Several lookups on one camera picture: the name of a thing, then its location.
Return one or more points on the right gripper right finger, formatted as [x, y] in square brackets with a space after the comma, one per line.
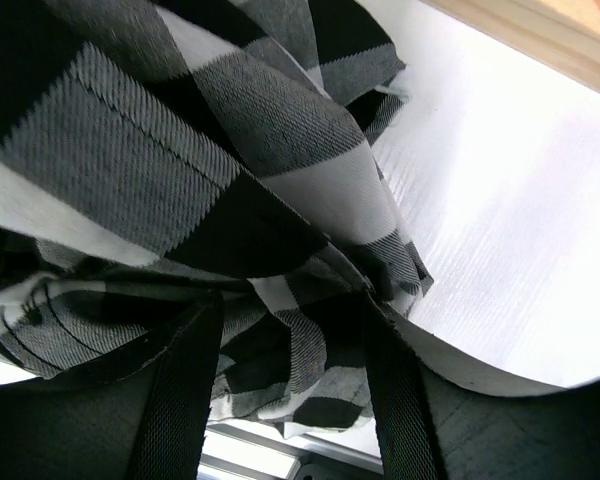
[405, 432]

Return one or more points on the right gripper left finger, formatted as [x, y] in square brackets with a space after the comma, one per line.
[171, 434]

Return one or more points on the black white checked shirt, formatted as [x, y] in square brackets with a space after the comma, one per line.
[154, 151]

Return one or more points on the wooden clothes rack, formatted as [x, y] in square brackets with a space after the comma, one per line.
[563, 35]

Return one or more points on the aluminium mounting rail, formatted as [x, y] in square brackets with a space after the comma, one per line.
[52, 432]

